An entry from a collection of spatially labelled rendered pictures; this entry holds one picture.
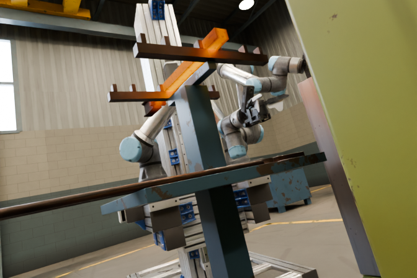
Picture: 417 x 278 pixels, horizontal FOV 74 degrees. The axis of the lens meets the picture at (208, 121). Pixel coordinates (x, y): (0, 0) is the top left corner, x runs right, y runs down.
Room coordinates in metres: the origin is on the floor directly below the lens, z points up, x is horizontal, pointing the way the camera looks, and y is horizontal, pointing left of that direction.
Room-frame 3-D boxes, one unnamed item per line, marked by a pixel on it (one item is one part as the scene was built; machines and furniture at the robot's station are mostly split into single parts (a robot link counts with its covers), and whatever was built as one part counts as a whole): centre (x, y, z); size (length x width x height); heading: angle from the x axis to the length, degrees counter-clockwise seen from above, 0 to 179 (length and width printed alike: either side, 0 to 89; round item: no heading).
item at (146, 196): (0.62, 0.02, 0.73); 0.40 x 0.30 x 0.02; 125
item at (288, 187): (6.30, -1.05, 0.36); 1.21 x 0.81 x 0.72; 25
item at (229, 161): (1.65, -0.11, 0.87); 0.15 x 0.15 x 0.10
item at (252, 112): (1.11, -0.19, 0.97); 0.12 x 0.08 x 0.09; 36
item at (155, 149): (1.46, 0.35, 0.98); 0.13 x 0.12 x 0.14; 169
